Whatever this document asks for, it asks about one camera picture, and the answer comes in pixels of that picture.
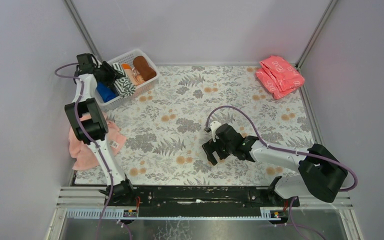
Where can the green white striped towel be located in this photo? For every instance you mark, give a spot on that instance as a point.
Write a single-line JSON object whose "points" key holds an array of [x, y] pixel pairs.
{"points": [[122, 85]]}

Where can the pink patterned folded towel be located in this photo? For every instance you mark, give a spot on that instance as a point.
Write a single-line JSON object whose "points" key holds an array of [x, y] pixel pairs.
{"points": [[279, 77]]}

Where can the floral patterned table mat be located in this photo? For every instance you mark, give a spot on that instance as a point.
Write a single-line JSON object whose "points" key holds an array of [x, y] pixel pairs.
{"points": [[165, 132]]}

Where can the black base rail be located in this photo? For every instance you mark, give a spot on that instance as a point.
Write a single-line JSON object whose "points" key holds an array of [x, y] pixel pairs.
{"points": [[199, 201]]}

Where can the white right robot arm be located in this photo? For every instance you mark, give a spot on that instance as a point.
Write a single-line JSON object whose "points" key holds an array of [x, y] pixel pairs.
{"points": [[318, 172]]}

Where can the orange rolled towel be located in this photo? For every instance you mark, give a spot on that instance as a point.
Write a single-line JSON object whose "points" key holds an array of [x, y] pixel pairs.
{"points": [[129, 72]]}

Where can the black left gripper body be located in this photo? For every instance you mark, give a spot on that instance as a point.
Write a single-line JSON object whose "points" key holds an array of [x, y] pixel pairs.
{"points": [[108, 74]]}

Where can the beige patterned rolled towel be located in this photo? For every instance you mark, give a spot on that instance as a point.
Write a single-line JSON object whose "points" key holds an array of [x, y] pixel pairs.
{"points": [[139, 79]]}

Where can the pink towel under striped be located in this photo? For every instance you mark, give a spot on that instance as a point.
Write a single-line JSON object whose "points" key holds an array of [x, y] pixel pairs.
{"points": [[84, 157]]}

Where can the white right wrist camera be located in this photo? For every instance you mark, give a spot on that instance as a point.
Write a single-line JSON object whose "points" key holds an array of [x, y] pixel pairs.
{"points": [[212, 128]]}

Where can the blue rolled towel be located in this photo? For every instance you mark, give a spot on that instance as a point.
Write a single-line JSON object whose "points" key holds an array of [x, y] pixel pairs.
{"points": [[105, 92]]}

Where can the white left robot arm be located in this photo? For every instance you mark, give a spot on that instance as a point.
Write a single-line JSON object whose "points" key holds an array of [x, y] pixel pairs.
{"points": [[90, 126]]}

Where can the white plastic basket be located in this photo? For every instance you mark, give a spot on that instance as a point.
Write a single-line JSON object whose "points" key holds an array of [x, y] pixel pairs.
{"points": [[141, 89]]}

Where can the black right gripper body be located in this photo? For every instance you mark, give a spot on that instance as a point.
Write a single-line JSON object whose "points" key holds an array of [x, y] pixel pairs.
{"points": [[219, 145]]}

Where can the brown towel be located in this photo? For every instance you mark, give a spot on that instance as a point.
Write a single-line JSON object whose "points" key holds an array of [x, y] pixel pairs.
{"points": [[144, 69]]}

